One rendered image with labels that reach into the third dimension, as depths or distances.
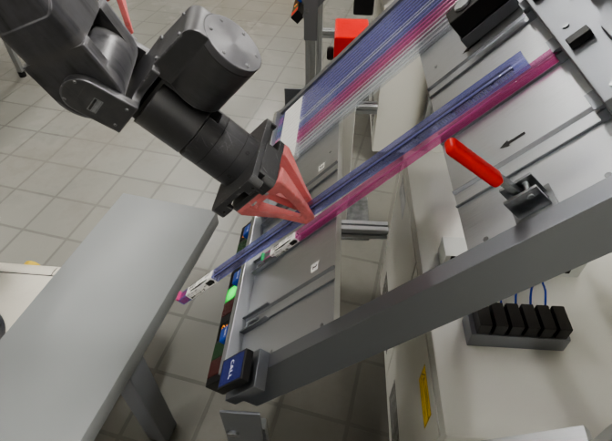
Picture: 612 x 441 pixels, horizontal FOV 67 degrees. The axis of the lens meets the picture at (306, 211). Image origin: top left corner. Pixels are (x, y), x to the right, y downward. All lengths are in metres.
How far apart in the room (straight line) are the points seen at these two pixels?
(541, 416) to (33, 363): 0.82
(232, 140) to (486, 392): 0.57
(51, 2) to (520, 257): 0.41
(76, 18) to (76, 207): 1.78
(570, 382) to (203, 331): 1.08
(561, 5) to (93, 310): 0.85
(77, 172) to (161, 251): 1.37
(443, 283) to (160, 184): 1.79
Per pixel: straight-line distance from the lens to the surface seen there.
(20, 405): 0.90
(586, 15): 0.49
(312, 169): 0.81
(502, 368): 0.85
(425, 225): 1.01
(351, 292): 1.64
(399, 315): 0.49
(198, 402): 1.47
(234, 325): 0.70
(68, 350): 0.92
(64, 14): 0.39
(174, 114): 0.43
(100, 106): 0.42
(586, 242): 0.44
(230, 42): 0.40
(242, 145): 0.44
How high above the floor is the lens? 1.32
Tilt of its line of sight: 44 degrees down
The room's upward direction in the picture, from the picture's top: straight up
